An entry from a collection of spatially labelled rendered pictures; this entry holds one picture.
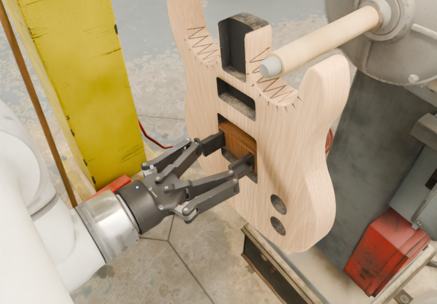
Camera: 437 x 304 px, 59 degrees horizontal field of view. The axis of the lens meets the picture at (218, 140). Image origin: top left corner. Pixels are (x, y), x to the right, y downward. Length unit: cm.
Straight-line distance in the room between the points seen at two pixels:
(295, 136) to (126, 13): 271
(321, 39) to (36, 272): 40
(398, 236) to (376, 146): 28
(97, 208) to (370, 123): 65
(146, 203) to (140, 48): 224
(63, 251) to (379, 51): 53
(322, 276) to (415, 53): 92
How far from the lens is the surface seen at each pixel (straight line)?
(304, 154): 51
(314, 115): 46
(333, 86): 44
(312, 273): 139
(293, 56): 48
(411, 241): 115
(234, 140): 64
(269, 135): 55
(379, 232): 113
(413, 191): 105
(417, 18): 61
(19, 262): 33
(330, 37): 53
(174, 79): 244
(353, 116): 98
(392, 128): 93
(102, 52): 143
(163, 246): 173
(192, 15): 64
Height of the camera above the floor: 154
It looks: 49 degrees down
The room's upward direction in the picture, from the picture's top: straight up
